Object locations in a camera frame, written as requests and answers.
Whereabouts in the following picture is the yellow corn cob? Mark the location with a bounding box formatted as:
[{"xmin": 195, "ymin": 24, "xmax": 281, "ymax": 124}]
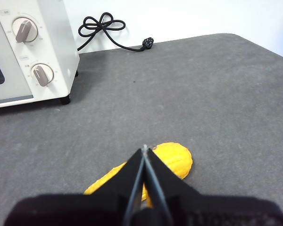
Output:
[{"xmin": 83, "ymin": 142, "xmax": 193, "ymax": 208}]

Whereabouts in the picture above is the glass oven door beige handle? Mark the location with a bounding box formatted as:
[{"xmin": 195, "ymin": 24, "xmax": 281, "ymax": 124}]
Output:
[{"xmin": 0, "ymin": 16, "xmax": 35, "ymax": 106}]

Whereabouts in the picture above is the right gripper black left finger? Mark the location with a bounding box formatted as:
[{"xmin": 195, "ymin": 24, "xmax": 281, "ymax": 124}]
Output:
[{"xmin": 3, "ymin": 145, "xmax": 146, "ymax": 226}]

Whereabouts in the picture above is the black power cable with plug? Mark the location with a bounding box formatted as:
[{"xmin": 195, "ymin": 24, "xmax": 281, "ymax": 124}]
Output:
[{"xmin": 77, "ymin": 12, "xmax": 154, "ymax": 52}]

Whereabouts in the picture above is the beige oven knob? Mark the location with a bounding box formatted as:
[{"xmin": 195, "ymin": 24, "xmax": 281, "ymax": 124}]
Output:
[
  {"xmin": 11, "ymin": 16, "xmax": 39, "ymax": 43},
  {"xmin": 30, "ymin": 63, "xmax": 55, "ymax": 87}
]

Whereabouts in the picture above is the white toaster oven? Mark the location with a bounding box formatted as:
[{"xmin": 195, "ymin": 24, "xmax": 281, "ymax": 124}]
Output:
[{"xmin": 0, "ymin": 0, "xmax": 80, "ymax": 110}]

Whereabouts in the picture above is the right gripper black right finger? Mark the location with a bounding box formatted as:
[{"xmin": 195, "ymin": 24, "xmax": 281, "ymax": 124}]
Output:
[{"xmin": 144, "ymin": 145, "xmax": 283, "ymax": 226}]

